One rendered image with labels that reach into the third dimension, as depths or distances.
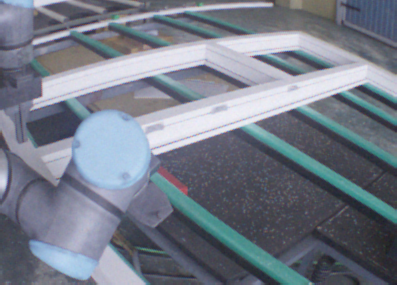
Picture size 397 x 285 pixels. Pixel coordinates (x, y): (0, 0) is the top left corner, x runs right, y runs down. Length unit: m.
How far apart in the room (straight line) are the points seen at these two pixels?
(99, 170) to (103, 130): 0.05
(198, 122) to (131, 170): 0.65
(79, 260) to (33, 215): 0.08
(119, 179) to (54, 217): 0.10
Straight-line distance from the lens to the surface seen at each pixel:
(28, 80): 0.83
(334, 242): 1.28
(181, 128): 1.08
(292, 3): 8.22
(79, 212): 0.48
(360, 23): 7.63
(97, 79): 1.40
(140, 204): 0.64
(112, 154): 0.47
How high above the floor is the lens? 1.39
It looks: 27 degrees down
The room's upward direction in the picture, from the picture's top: 4 degrees clockwise
